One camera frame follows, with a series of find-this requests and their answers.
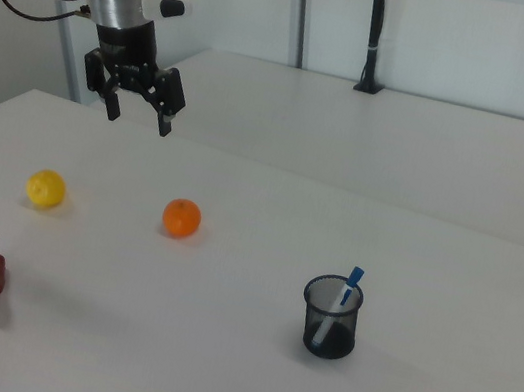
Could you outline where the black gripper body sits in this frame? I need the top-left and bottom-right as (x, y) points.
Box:
(85, 13), (167, 98)

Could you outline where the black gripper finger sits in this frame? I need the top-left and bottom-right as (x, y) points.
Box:
(73, 46), (133, 123)
(136, 62), (194, 142)

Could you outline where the blue and white marker pen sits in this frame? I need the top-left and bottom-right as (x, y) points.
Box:
(309, 260), (366, 353)

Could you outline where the black mesh pen cup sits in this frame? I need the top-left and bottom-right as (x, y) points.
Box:
(292, 270), (369, 365)

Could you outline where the yellow lemon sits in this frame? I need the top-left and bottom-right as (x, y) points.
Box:
(22, 165), (69, 210)

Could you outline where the orange fruit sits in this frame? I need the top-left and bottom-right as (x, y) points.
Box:
(159, 194), (205, 242)

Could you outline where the grey slanted wall post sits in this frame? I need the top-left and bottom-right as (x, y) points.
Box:
(38, 0), (99, 104)

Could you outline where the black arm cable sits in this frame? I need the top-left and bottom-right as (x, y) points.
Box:
(0, 0), (95, 31)

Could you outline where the grey vertical wall post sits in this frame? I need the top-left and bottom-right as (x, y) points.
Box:
(278, 0), (315, 69)

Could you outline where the black camera stand pole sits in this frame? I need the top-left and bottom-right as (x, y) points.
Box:
(352, 0), (401, 98)

